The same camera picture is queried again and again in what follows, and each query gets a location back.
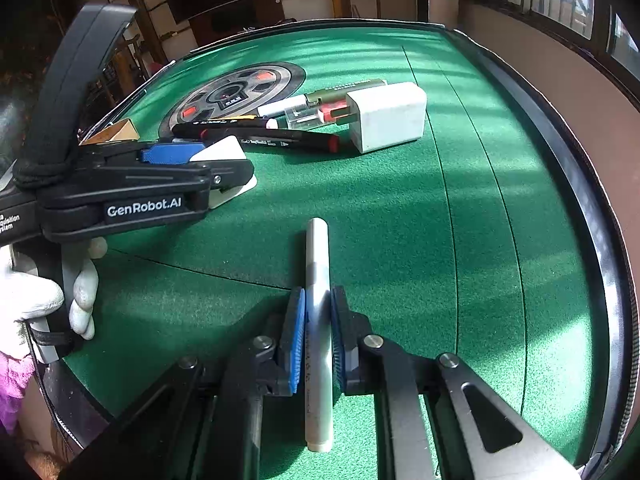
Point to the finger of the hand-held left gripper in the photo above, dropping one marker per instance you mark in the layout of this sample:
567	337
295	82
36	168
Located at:
227	172
170	153

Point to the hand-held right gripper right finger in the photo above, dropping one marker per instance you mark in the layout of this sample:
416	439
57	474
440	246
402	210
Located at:
338	345

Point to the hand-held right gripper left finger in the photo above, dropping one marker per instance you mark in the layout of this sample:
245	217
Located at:
294	340

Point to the white wedge-shaped block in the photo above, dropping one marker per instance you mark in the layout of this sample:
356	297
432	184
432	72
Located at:
225	150

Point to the white marker pen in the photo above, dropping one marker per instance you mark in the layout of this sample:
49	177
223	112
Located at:
317	260

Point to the olive green lighter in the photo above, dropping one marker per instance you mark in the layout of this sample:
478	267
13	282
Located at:
345	90

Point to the person's left hand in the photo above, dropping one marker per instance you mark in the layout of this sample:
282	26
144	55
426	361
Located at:
30	295

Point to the black marker with white tip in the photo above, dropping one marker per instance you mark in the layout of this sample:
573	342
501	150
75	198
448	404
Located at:
220	126

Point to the cardboard box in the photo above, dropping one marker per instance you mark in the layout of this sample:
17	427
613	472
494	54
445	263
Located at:
117	132

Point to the black marker with red caps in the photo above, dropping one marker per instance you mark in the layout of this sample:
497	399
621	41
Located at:
280	141

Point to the round metal table dial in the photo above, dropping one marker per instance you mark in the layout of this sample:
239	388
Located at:
235	92

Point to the white cylindrical stick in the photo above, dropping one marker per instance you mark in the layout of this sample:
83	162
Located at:
280	106

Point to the clear plastic case, red insert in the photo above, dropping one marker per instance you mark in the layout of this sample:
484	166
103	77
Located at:
315	112

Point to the white charger block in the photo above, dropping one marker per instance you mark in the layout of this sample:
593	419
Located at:
387	115

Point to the pink cloth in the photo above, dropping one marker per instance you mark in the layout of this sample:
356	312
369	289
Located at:
12	390

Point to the black table edge rail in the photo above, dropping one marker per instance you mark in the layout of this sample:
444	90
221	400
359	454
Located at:
607	260

